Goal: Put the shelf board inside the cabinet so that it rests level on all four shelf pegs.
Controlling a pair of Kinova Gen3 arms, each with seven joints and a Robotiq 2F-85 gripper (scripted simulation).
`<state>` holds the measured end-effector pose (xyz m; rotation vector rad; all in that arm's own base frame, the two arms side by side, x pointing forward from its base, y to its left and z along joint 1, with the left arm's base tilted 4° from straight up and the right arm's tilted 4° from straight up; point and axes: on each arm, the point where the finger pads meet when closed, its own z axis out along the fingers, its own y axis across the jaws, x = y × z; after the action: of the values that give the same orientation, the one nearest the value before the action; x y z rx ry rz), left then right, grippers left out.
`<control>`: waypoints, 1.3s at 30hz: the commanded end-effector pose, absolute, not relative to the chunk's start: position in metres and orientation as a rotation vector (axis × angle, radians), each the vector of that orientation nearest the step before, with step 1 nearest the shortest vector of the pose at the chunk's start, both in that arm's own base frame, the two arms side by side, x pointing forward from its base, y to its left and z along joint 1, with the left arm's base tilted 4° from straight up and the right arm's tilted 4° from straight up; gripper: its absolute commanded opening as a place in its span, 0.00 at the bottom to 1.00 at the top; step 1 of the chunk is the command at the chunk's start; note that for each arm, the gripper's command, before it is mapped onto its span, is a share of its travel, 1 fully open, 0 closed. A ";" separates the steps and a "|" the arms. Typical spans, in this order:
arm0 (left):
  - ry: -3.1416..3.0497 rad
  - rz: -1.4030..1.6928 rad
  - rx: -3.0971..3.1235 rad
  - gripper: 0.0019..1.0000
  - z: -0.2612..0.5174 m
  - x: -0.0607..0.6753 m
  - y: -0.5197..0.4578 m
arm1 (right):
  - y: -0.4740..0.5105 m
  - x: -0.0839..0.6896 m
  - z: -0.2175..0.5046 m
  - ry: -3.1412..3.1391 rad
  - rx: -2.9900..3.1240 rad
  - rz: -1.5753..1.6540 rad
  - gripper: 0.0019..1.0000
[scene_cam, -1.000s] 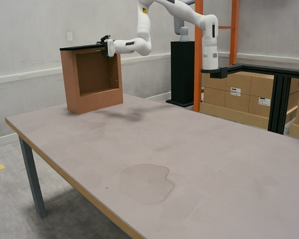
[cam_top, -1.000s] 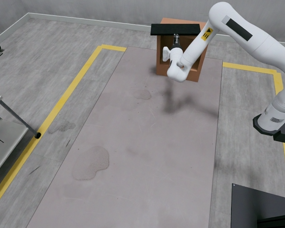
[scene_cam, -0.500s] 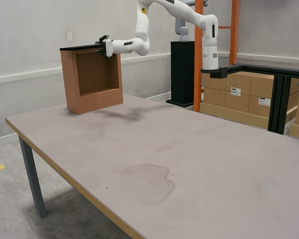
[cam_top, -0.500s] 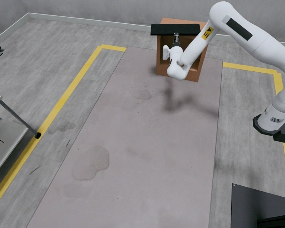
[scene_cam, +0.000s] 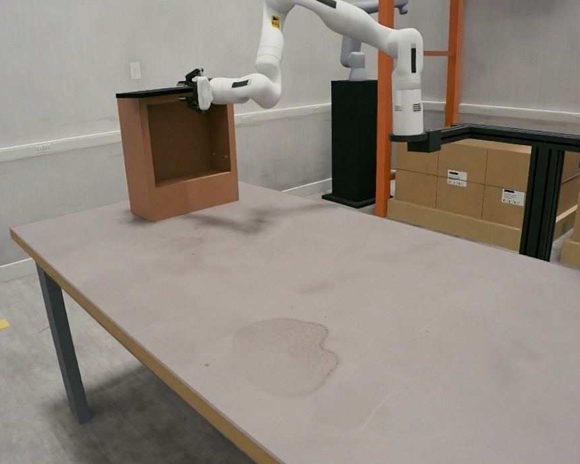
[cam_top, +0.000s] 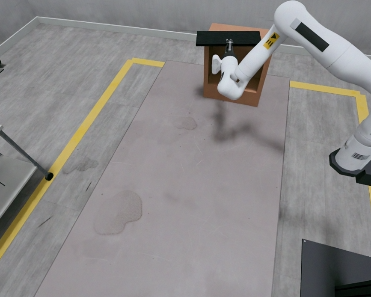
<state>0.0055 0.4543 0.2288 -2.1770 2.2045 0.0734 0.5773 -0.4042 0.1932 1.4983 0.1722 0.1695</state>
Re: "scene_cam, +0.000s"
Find brown open-front cabinet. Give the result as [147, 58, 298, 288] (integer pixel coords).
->
[117, 92, 239, 222]

